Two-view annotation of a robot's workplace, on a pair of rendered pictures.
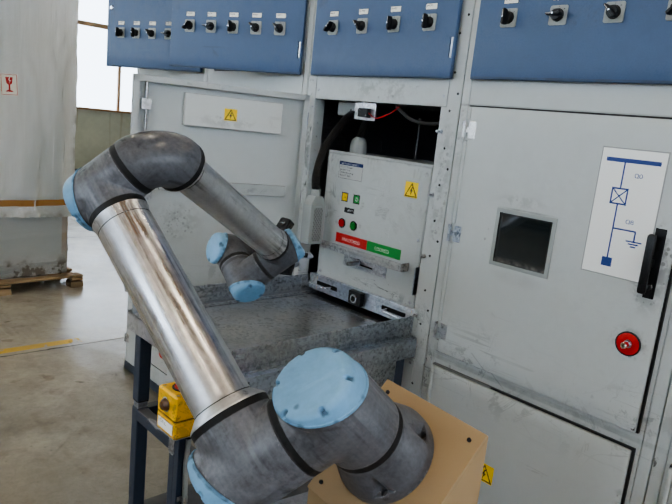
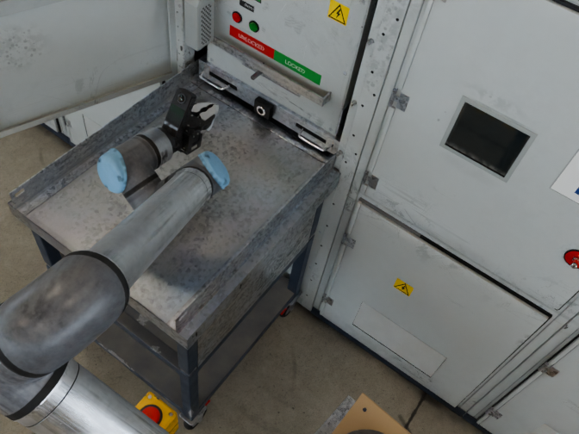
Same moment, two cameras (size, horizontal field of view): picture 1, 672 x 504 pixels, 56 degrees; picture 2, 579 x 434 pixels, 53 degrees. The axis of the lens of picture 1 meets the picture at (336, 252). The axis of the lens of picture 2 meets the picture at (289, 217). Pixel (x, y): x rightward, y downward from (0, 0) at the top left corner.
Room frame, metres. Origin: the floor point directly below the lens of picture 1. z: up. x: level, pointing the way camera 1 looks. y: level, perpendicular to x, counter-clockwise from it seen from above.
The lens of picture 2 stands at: (0.88, 0.22, 2.13)
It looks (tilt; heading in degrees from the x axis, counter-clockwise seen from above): 53 degrees down; 340
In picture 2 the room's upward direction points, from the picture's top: 11 degrees clockwise
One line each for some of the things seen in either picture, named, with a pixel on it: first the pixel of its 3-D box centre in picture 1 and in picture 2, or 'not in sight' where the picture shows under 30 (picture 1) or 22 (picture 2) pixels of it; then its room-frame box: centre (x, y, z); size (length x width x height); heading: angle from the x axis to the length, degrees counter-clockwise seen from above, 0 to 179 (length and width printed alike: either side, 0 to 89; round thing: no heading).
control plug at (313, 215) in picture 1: (313, 219); (200, 15); (2.29, 0.09, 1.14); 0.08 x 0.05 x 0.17; 134
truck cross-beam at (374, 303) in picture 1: (363, 297); (270, 102); (2.19, -0.11, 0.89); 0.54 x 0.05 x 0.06; 44
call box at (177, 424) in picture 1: (182, 408); (152, 424); (1.28, 0.29, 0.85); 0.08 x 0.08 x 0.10; 44
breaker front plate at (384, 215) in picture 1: (368, 227); (275, 35); (2.18, -0.10, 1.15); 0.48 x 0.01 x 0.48; 44
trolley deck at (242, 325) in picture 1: (272, 333); (184, 193); (1.92, 0.17, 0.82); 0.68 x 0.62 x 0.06; 134
